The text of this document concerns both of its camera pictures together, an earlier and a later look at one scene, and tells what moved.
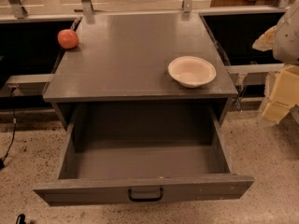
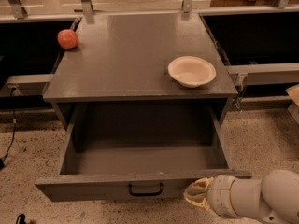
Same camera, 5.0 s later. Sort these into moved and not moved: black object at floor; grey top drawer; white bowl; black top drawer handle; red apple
Moved: black top drawer handle
Not moved: black object at floor; grey top drawer; red apple; white bowl
